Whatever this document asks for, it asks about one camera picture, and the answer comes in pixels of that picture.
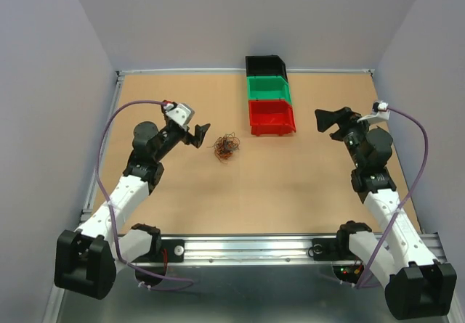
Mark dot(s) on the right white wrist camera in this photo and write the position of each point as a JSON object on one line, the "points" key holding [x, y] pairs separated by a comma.
{"points": [[379, 113]]}

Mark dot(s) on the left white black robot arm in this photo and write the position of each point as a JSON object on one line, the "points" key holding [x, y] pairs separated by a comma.
{"points": [[88, 259]]}

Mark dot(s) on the green storage bin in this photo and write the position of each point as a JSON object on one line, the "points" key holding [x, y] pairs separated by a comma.
{"points": [[268, 88]]}

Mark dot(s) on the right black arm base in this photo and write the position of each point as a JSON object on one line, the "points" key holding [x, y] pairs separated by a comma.
{"points": [[346, 266]]}

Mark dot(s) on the black storage bin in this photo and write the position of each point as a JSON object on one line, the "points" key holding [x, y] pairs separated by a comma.
{"points": [[265, 65]]}

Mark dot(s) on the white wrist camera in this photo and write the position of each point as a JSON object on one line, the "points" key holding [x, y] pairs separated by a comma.
{"points": [[180, 113], [379, 113]]}

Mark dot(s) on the aluminium front rail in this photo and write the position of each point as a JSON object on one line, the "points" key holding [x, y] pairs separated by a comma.
{"points": [[247, 249]]}

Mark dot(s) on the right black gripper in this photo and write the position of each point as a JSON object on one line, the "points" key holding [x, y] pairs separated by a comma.
{"points": [[344, 117]]}

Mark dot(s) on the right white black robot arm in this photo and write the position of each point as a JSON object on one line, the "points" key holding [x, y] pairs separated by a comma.
{"points": [[416, 283]]}

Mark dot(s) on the red storage bin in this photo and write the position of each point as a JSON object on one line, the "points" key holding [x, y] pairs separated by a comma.
{"points": [[271, 117]]}

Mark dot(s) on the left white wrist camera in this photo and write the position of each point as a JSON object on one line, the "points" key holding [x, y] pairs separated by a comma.
{"points": [[180, 113]]}

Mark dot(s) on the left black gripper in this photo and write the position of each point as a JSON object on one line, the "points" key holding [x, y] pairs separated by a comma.
{"points": [[195, 140]]}

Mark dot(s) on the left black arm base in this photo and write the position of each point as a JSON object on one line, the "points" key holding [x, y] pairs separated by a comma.
{"points": [[161, 254]]}

